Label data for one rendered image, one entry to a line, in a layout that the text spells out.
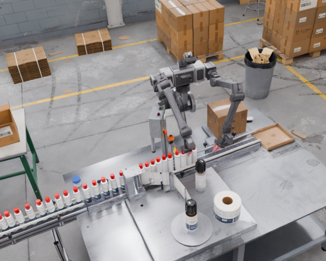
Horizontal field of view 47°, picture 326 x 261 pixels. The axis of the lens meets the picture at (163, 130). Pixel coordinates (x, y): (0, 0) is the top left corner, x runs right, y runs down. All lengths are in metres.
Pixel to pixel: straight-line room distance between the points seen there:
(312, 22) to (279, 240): 3.80
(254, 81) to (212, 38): 1.32
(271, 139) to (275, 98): 2.10
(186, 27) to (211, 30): 0.47
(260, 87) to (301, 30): 1.31
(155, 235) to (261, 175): 1.07
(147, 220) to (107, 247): 0.35
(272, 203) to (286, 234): 0.66
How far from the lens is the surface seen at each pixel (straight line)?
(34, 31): 8.16
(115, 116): 5.44
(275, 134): 3.74
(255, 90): 5.57
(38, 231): 3.16
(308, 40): 6.59
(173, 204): 3.01
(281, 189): 3.25
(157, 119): 2.85
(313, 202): 3.22
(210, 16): 6.28
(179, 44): 6.25
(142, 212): 2.99
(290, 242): 3.70
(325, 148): 5.00
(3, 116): 4.25
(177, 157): 3.15
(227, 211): 2.79
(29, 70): 6.71
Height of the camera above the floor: 3.20
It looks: 39 degrees down
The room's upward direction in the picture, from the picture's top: 5 degrees counter-clockwise
